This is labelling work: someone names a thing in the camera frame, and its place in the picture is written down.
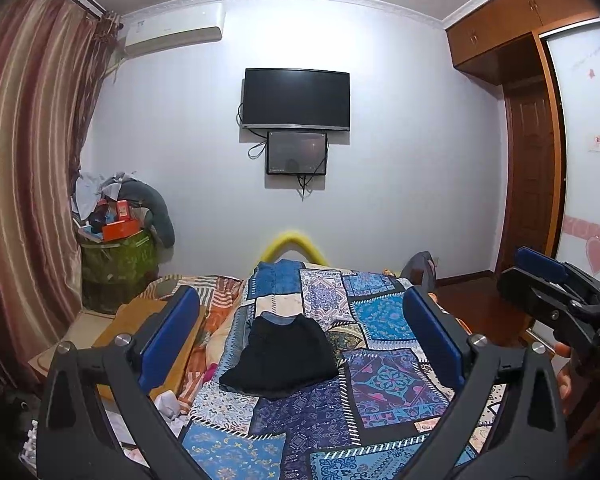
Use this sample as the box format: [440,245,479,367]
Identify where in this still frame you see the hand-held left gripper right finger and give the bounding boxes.
[400,285,572,480]

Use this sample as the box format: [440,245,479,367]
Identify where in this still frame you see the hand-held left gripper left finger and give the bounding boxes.
[36,285,211,480]

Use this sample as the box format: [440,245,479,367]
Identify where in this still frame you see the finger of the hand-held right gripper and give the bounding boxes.
[497,246,600,334]

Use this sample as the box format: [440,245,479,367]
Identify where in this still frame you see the black pants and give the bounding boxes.
[219,312,340,400]

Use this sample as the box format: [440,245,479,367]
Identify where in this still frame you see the person's right hand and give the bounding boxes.
[555,343,574,415]

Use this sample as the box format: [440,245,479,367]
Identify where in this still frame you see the wooden lap desk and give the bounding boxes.
[30,296,208,401]

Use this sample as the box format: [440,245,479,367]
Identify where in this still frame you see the orange striped bed sheet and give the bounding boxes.
[147,274,248,411]

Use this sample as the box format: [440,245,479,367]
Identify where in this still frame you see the dark grey cloth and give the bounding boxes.
[399,251,438,293]

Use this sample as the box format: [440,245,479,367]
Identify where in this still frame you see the crumpled white paper bag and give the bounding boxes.
[154,389,192,422]

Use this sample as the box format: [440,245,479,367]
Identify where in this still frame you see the blue patchwork blanket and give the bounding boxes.
[180,259,511,480]

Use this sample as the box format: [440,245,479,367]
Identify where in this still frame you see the green fabric hamper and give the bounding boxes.
[77,227,161,313]

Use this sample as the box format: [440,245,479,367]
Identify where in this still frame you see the brown wooden door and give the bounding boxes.
[502,77,565,275]

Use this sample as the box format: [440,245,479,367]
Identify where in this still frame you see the white sliding wardrobe door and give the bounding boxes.
[544,22,600,351]

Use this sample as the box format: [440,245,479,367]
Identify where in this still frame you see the blue jeans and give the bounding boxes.
[258,311,307,327]

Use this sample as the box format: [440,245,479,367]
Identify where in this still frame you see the orange box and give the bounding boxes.
[101,216,146,242]

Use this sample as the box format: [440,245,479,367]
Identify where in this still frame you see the grey neck pillow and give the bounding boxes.
[120,180,176,248]

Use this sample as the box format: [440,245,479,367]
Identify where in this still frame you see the yellow foam tube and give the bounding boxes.
[257,230,329,266]

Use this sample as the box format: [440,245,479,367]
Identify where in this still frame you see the crumpled white papers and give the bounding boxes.
[72,171,131,221]

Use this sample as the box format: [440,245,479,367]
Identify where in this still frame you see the stack of white boxes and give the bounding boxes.
[21,421,40,462]

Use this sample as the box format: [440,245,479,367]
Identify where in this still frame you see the striped brown curtain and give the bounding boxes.
[0,0,123,391]

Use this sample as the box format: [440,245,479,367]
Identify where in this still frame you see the wooden overhead cabinet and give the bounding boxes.
[445,0,600,81]

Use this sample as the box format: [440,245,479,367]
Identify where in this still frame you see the white air conditioner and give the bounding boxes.
[122,2,224,59]

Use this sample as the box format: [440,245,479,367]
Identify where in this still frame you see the small black wall screen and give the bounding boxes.
[266,130,329,177]

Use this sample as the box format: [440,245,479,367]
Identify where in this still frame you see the black wall television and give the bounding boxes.
[241,67,352,132]

